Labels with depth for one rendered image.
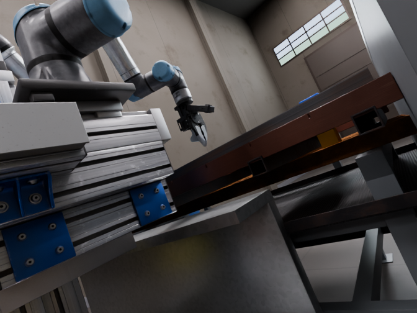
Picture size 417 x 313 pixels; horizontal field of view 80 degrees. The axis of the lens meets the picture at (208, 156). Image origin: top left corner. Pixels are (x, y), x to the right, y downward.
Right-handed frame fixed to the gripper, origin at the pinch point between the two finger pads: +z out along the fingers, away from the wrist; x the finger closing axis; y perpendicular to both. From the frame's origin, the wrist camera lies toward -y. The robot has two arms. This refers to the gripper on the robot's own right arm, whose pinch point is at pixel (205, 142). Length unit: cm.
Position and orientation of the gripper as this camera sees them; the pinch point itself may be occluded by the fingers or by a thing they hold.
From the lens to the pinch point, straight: 103.4
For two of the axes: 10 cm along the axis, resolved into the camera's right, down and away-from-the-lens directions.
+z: 3.8, 9.2, -1.0
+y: -7.3, 3.7, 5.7
